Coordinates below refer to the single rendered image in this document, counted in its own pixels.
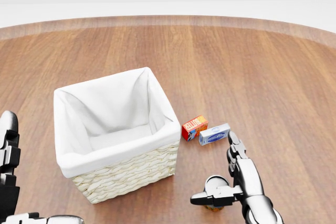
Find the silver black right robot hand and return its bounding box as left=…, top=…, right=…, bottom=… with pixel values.
left=190, top=131, right=285, bottom=224

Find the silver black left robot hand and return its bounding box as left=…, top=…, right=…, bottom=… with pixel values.
left=0, top=110, right=85, bottom=224

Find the soup can with silver lid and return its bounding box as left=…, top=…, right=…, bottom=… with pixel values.
left=204, top=174, right=230, bottom=212

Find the wicker basket with white liner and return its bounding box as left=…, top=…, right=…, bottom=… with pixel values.
left=53, top=67, right=181, bottom=205

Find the pale blue cream cheese box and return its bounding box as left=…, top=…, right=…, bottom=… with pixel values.
left=198, top=123, right=232, bottom=147

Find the red butter box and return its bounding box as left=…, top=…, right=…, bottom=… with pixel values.
left=181, top=115, right=209, bottom=143

